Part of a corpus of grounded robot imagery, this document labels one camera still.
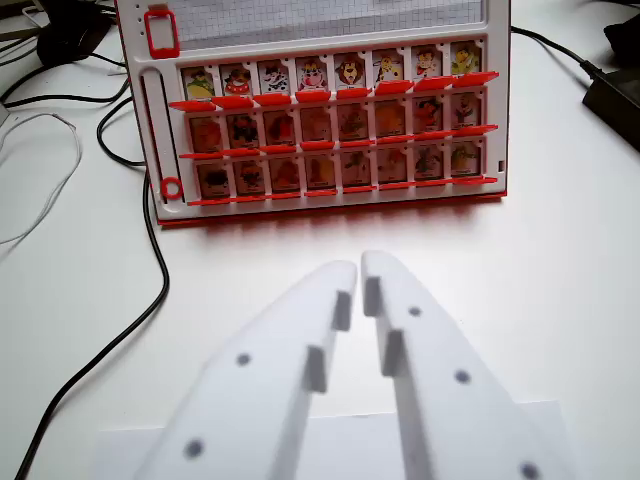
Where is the black bundle of gear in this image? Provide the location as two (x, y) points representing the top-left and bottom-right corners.
(35, 0), (117, 67)

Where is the long black cable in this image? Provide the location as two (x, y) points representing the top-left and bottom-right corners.
(13, 172), (171, 480)

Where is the looped black cable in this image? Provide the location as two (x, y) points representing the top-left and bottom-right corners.
(95, 94), (149, 170)

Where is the red flap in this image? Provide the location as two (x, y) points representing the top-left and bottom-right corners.
(412, 76), (458, 93)

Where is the black box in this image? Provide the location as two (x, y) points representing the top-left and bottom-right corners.
(581, 9), (640, 157)

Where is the thin white wire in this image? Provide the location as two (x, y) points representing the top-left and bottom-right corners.
(0, 112), (84, 247)

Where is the black cable with plug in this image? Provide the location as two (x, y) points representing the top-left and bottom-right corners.
(509, 25), (601, 79)

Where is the red and white game board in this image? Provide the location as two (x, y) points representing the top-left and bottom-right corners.
(113, 0), (512, 230)

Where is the thin black cable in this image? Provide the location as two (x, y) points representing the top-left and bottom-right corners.
(0, 59), (132, 109)

